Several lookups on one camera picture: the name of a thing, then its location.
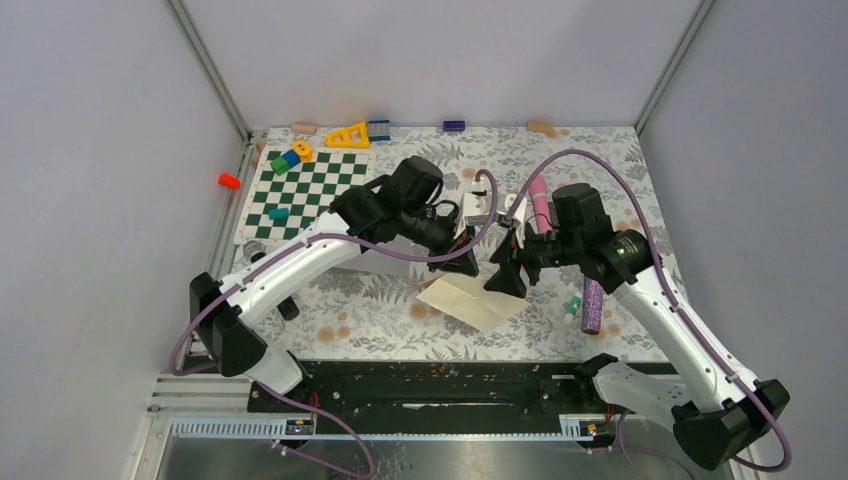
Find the red cylinder block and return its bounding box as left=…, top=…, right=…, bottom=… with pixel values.
left=217, top=173, right=241, bottom=191

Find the dark blue lego brick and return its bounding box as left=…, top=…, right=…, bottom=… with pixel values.
left=442, top=120, right=466, bottom=132

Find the green white glue stick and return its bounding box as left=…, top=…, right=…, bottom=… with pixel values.
left=563, top=295, right=582, bottom=323

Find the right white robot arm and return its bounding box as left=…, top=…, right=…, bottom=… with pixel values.
left=485, top=183, right=790, bottom=470

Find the left wooden cylinder peg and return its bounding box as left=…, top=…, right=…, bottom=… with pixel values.
left=290, top=123, right=318, bottom=136

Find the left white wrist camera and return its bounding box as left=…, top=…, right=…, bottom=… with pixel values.
left=456, top=191, right=492, bottom=234

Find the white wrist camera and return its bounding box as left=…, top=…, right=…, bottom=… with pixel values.
left=497, top=193, right=528, bottom=246
left=456, top=191, right=492, bottom=234

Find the purple glitter microphone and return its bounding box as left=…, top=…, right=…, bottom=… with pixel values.
left=581, top=277, right=605, bottom=335

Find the blue cube block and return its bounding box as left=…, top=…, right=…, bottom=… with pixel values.
left=281, top=149, right=302, bottom=169

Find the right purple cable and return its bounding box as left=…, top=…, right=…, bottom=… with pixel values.
left=506, top=148, right=794, bottom=480

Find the wooden cylinder peg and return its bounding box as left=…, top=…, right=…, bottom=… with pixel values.
left=290, top=123, right=318, bottom=136
left=526, top=121, right=558, bottom=138

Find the orange ring toy block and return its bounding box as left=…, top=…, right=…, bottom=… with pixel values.
left=292, top=140, right=313, bottom=163

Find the black grey microphone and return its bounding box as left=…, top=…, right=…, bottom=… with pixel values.
left=242, top=240, right=300, bottom=321

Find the teal small block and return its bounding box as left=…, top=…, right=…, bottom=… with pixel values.
left=268, top=208, right=290, bottom=222

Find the yellow triangle toy block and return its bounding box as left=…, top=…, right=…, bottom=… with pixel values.
left=325, top=122, right=370, bottom=149

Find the pink marker pen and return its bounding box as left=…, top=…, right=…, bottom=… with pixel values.
left=528, top=175, right=552, bottom=234

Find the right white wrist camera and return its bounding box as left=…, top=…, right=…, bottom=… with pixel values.
left=497, top=193, right=528, bottom=246

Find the purple cable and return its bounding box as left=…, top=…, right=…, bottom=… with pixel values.
left=168, top=169, right=499, bottom=480
left=506, top=148, right=794, bottom=480

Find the green cube block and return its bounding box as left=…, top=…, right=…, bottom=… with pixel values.
left=270, top=156, right=289, bottom=175

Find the green white chessboard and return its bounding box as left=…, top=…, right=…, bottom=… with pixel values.
left=233, top=147, right=376, bottom=248

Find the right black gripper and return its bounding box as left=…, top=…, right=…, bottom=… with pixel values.
left=483, top=218, right=583, bottom=299

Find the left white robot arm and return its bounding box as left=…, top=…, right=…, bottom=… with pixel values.
left=189, top=156, right=479, bottom=411

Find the floral patterned table mat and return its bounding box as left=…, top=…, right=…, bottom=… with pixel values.
left=259, top=127, right=680, bottom=362

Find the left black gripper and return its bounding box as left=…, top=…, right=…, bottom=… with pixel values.
left=400, top=203, right=480, bottom=277

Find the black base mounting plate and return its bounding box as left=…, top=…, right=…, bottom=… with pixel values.
left=287, top=361, right=622, bottom=436

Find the right wooden cylinder peg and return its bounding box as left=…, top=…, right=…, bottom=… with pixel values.
left=526, top=121, right=558, bottom=138

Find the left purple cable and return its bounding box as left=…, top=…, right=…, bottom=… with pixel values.
left=168, top=169, right=499, bottom=480

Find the white slotted cable duct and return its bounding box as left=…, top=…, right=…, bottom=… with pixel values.
left=170, top=415, right=598, bottom=443

